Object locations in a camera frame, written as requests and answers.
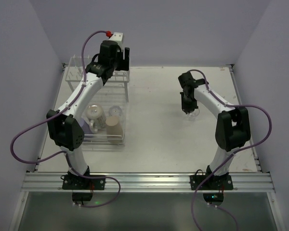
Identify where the clear glass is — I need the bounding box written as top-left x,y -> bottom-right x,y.
186,108 -> 200,121

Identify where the beige cup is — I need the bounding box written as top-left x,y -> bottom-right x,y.
105,116 -> 123,144

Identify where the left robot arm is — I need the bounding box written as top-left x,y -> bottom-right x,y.
46,38 -> 130,176

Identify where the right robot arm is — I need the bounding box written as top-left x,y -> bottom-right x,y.
178,71 -> 251,177

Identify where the clear glass lower tier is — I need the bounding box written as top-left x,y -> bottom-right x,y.
108,105 -> 123,118

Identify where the floral white mug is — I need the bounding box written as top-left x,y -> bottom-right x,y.
86,104 -> 106,134

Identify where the lavender cup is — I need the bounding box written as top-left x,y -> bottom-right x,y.
79,117 -> 92,135

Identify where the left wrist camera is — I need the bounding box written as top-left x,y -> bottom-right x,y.
106,31 -> 124,49

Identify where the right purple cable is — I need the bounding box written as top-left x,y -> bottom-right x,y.
187,69 -> 273,231

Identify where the purple cable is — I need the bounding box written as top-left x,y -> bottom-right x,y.
187,69 -> 273,231
10,30 -> 121,208

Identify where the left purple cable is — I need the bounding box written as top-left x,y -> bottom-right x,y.
10,30 -> 121,208

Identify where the white wire dish rack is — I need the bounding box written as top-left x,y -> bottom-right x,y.
65,54 -> 131,146

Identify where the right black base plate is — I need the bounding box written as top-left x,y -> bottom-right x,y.
189,169 -> 234,191

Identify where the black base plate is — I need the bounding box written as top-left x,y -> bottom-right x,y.
60,172 -> 106,191
189,169 -> 234,191

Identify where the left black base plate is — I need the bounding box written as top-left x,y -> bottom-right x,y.
60,172 -> 106,191

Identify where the aluminium front rail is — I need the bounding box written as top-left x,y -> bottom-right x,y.
21,172 -> 275,193

